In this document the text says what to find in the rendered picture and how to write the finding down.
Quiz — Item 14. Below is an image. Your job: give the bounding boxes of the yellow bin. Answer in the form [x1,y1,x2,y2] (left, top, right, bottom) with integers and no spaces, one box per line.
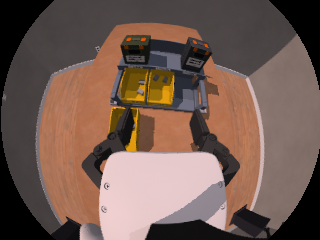
[108,107,140,151]
[120,68,149,105]
[147,69,174,107]

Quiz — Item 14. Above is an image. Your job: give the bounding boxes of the dark olive case with orange latches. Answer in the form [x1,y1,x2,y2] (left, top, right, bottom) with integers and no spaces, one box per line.
[120,35,151,64]

